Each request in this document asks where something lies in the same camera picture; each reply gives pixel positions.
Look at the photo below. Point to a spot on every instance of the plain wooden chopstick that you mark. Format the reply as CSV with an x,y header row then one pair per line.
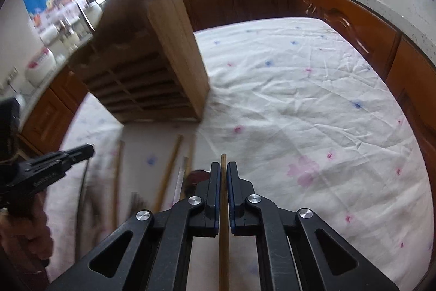
x,y
224,260

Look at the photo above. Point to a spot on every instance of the dark long utensil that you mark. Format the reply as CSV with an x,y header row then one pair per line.
x,y
82,202

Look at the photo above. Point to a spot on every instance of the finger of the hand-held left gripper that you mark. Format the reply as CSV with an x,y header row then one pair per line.
x,y
73,152

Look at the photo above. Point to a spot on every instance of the wooden chopstick with patterned end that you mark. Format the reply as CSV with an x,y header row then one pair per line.
x,y
168,171
185,168

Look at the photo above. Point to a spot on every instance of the floral white tablecloth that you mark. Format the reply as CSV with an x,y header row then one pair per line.
x,y
299,107

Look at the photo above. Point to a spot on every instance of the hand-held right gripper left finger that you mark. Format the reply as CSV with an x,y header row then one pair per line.
x,y
215,195

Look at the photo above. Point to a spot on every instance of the red and white rice cooker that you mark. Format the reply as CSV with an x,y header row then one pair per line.
x,y
41,66

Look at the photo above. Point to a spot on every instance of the pale kitchen countertop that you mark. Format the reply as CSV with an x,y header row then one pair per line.
x,y
391,11

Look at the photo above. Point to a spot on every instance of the wooden utensil holder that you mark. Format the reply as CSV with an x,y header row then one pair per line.
x,y
146,55

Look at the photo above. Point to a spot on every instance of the reddish-brown spoon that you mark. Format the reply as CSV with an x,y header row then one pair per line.
x,y
195,176

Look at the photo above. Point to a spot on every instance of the person's left hand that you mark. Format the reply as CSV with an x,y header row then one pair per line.
x,y
24,233

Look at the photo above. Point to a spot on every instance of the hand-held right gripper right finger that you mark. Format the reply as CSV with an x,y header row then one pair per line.
x,y
232,195

